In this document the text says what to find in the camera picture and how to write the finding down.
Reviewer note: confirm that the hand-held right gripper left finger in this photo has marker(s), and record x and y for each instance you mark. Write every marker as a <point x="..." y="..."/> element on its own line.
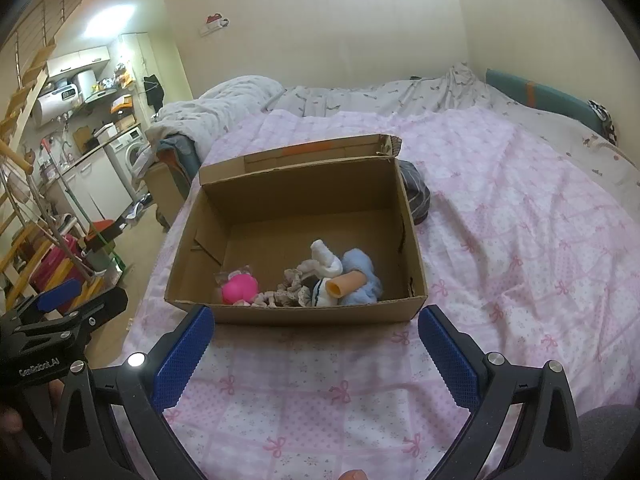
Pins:
<point x="185" y="360"/>

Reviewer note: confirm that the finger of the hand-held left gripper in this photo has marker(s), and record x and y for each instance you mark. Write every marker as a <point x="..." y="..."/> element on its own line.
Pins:
<point x="100" y="305"/>
<point x="60" y="294"/>

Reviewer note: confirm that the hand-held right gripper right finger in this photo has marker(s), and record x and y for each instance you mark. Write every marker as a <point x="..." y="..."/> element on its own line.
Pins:
<point x="450" y="360"/>

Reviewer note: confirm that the pink rubber duck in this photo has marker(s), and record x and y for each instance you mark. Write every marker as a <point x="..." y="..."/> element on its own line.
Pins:
<point x="240" y="287"/>

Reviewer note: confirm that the beige fabric scrunchie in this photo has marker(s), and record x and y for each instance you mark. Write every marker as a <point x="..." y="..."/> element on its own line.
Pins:
<point x="290" y="290"/>

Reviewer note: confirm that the peach soft tube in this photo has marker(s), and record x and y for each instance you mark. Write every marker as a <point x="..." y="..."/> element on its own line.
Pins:
<point x="347" y="282"/>

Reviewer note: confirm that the white sock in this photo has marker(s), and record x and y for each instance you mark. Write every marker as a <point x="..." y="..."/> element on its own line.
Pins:
<point x="325" y="257"/>

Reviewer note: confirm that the brown cardboard box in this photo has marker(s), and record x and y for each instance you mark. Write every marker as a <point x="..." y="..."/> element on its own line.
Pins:
<point x="300" y="220"/>

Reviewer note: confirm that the person's left hand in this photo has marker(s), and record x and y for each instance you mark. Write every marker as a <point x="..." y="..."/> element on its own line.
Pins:
<point x="56" y="391"/>

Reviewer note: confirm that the pink storage bin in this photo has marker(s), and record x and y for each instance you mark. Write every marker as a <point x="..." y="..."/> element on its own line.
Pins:
<point x="55" y="260"/>

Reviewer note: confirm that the yellow wooden rack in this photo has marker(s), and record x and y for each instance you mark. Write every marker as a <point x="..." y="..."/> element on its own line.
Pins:
<point x="20" y="270"/>

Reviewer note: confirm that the orange and black dustpan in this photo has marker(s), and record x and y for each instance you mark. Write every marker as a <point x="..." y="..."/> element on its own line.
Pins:
<point x="102" y="227"/>

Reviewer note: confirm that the pink bow-print blanket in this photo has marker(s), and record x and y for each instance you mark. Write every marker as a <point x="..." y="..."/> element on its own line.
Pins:
<point x="500" y="260"/>

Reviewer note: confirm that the white counter cabinet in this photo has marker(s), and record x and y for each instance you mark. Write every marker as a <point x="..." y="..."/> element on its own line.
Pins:
<point x="100" y="180"/>

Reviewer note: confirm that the wooden nightstand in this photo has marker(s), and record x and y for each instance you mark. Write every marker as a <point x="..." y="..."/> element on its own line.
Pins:
<point x="167" y="195"/>

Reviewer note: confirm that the blue plush toy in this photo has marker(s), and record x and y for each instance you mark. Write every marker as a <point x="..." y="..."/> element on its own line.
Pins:
<point x="360" y="265"/>

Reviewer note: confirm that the white washing machine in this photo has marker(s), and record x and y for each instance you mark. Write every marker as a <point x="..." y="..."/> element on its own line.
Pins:
<point x="131" y="152"/>

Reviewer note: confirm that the dark striped cloth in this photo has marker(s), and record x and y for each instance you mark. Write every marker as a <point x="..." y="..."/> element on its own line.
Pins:
<point x="417" y="195"/>

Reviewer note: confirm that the folded teal and orange cloths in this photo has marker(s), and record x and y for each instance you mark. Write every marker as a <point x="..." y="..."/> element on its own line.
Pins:
<point x="177" y="147"/>

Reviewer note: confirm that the grey trouser leg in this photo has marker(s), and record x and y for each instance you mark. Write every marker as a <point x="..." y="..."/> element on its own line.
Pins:
<point x="607" y="440"/>

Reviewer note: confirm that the white water heater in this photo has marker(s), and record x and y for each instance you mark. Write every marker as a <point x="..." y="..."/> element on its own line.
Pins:
<point x="50" y="102"/>

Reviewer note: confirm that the wooden staircase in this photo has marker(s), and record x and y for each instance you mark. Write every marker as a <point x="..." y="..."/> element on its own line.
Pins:
<point x="30" y="85"/>

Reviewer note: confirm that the dark hanging garment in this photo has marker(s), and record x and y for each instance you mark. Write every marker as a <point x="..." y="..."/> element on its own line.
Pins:
<point x="154" y="91"/>

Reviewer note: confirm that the grey printed duvet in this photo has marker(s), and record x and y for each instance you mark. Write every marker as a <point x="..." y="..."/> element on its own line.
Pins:
<point x="225" y="105"/>

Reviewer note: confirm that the grey printed bed sheet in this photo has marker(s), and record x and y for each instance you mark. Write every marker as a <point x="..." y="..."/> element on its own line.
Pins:
<point x="400" y="95"/>

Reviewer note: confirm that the teal headboard cushion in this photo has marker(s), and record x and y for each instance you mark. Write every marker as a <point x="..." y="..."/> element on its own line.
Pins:
<point x="555" y="97"/>

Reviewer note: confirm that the black white patterned item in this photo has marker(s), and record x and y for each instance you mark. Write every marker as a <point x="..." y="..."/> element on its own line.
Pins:
<point x="605" y="120"/>

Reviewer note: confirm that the white wall cabinet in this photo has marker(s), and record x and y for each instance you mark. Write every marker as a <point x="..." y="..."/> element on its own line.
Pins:
<point x="77" y="60"/>

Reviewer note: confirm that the red and white wall fixture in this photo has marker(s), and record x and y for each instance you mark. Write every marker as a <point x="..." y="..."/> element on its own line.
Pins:
<point x="215" y="21"/>

